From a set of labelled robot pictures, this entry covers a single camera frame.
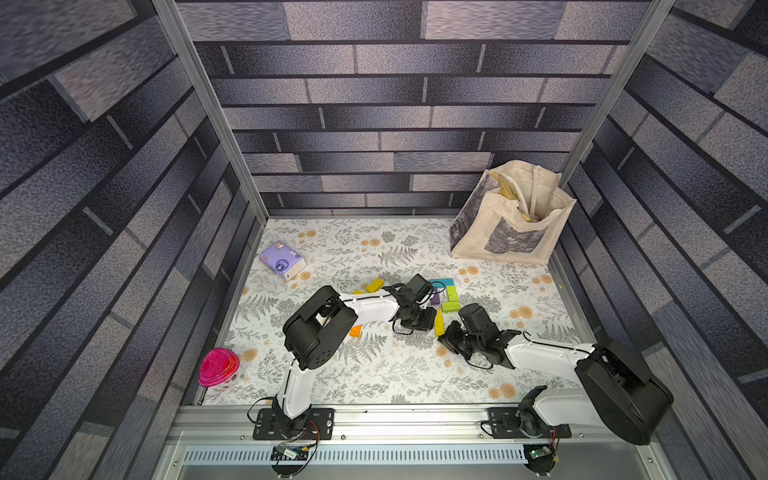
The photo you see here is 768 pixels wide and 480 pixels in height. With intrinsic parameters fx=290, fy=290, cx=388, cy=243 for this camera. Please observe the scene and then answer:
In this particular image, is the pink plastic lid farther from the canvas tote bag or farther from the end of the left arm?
the canvas tote bag

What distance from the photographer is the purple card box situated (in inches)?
39.3

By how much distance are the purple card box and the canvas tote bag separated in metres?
0.57

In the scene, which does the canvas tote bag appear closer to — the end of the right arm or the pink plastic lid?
the end of the right arm

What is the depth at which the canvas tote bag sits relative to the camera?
88 cm

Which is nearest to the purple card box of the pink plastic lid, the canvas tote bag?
the pink plastic lid

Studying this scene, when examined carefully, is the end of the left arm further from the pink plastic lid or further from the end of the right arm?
the pink plastic lid
